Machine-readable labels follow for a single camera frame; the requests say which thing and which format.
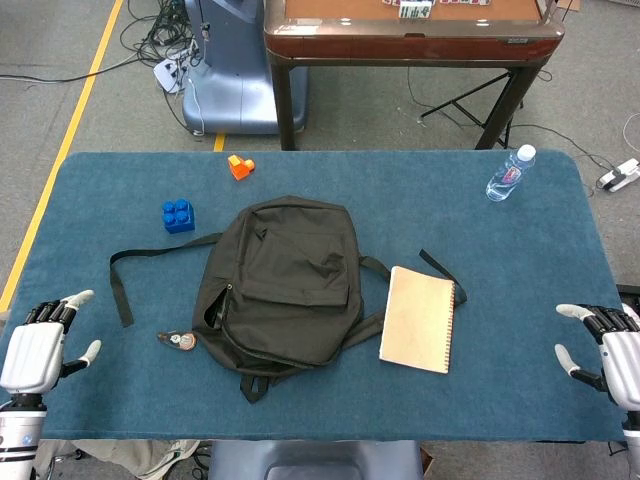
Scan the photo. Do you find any white power strip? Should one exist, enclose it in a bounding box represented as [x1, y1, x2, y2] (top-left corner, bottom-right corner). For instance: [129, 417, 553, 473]
[152, 57, 194, 95]
[597, 158, 640, 194]

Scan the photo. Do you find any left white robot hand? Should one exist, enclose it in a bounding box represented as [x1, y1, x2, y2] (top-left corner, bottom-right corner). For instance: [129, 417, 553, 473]
[0, 288, 103, 396]

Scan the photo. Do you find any small snack packet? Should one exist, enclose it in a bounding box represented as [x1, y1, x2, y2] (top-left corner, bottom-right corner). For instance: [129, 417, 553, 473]
[156, 331, 198, 351]

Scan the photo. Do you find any blue table cloth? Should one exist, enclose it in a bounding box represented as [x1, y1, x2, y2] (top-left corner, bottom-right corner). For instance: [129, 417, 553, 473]
[0, 149, 629, 444]

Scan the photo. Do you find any blue toy brick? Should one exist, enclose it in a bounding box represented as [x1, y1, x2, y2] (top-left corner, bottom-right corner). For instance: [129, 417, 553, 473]
[161, 198, 197, 235]

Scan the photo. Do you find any beige spiral notebook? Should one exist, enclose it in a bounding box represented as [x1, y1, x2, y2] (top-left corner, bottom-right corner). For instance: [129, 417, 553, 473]
[378, 265, 457, 375]

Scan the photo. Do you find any brown mahjong table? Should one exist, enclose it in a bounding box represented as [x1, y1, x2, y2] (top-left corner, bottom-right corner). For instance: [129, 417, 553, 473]
[263, 0, 566, 151]

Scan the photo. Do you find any black backpack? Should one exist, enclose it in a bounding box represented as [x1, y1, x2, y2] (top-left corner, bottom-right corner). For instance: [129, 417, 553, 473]
[108, 195, 469, 405]

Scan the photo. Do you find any clear plastic water bottle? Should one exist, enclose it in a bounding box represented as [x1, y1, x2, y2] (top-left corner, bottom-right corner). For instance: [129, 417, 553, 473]
[485, 143, 538, 203]

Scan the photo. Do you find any blue-grey machine pedestal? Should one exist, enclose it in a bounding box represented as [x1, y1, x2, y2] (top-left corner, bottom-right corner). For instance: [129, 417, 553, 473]
[182, 0, 309, 136]

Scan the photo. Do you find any orange toy block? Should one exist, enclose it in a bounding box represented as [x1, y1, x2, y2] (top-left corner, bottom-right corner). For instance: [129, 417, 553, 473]
[227, 154, 257, 182]

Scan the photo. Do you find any tangle of black cables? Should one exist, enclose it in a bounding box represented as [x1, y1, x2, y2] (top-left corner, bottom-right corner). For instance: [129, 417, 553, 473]
[124, 0, 206, 66]

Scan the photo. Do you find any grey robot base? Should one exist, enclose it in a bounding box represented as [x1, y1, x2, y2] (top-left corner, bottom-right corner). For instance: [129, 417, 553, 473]
[207, 439, 424, 480]

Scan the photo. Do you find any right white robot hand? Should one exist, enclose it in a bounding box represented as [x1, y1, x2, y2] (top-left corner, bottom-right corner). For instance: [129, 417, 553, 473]
[553, 302, 640, 412]

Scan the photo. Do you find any beige crumpled cloth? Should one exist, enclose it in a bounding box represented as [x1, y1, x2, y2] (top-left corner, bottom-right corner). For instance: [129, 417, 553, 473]
[34, 438, 201, 480]

